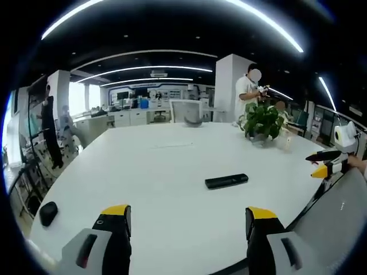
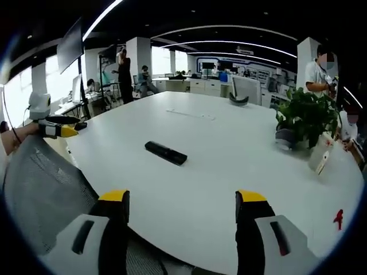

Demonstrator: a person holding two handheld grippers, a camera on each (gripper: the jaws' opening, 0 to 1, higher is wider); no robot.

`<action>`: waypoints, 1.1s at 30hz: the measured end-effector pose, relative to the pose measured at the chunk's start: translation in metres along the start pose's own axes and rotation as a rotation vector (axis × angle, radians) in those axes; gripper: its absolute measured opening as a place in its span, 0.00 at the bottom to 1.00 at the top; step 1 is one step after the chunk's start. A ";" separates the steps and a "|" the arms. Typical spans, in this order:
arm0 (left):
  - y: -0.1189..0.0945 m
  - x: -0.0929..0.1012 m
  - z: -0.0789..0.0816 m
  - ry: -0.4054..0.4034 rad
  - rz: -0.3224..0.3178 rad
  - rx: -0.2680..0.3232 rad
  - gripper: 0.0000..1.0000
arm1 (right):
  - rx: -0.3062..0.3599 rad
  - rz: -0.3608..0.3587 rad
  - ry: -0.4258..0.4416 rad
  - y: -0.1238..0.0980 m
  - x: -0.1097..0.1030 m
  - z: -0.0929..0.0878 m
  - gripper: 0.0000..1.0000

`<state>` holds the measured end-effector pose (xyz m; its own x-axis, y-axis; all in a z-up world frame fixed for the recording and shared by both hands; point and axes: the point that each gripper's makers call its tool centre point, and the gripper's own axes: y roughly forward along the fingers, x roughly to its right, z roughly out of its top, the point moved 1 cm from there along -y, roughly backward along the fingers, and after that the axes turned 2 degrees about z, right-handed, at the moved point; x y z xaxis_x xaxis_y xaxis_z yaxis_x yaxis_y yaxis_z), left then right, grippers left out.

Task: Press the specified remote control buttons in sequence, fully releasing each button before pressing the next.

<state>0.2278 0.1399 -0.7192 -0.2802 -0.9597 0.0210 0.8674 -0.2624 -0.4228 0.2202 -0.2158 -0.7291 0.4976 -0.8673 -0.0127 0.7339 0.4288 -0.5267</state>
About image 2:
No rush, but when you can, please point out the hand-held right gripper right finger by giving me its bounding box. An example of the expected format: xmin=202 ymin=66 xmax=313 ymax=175
xmin=235 ymin=189 xmax=323 ymax=275

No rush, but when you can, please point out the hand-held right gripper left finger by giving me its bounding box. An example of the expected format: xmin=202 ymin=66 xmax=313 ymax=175
xmin=42 ymin=189 xmax=130 ymax=275

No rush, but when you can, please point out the black remote control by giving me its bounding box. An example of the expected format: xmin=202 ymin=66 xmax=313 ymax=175
xmin=144 ymin=140 xmax=188 ymax=166

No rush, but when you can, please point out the grey mesh office chair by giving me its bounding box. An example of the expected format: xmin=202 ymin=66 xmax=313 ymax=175
xmin=2 ymin=134 xmax=101 ymax=257

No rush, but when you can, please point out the black monitor on stand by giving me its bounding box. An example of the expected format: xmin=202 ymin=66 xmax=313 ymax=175
xmin=56 ymin=16 xmax=92 ymax=120

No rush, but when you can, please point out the red fish sticker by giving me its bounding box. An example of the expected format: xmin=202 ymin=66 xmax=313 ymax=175
xmin=332 ymin=209 xmax=345 ymax=231

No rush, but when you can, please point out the green potted plant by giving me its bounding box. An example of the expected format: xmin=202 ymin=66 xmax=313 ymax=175
xmin=275 ymin=87 xmax=342 ymax=149

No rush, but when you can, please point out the black curved headrest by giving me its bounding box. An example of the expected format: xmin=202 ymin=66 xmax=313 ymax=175
xmin=228 ymin=92 xmax=249 ymax=108

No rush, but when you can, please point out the white low cabinet row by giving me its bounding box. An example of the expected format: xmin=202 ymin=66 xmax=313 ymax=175
xmin=151 ymin=76 xmax=233 ymax=98

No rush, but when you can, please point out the white office chair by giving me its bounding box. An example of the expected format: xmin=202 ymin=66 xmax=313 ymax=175
xmin=231 ymin=76 xmax=263 ymax=106

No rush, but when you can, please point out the black cable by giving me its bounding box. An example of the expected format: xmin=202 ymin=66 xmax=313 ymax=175
xmin=2 ymin=85 xmax=30 ymax=144

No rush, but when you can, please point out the white table cable cover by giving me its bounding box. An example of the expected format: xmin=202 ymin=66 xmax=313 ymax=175
xmin=165 ymin=108 xmax=216 ymax=121

